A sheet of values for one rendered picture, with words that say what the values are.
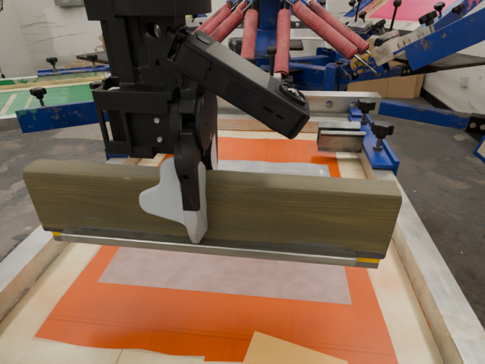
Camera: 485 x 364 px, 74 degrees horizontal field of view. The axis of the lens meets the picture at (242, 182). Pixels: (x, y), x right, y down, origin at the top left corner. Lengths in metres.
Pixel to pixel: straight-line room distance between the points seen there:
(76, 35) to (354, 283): 5.49
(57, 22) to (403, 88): 4.98
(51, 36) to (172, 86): 5.70
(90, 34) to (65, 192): 5.28
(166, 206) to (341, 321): 0.26
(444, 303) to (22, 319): 0.50
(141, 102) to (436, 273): 0.40
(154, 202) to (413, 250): 0.35
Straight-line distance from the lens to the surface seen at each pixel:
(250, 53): 1.24
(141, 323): 0.44
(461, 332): 0.43
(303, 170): 0.72
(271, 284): 0.46
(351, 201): 0.30
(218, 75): 0.25
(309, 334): 0.42
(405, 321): 0.47
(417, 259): 0.50
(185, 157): 0.25
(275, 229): 0.32
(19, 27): 6.20
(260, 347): 0.41
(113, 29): 0.27
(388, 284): 0.50
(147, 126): 0.27
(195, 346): 0.41
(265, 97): 0.25
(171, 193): 0.29
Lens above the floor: 1.30
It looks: 31 degrees down
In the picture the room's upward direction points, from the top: 1 degrees counter-clockwise
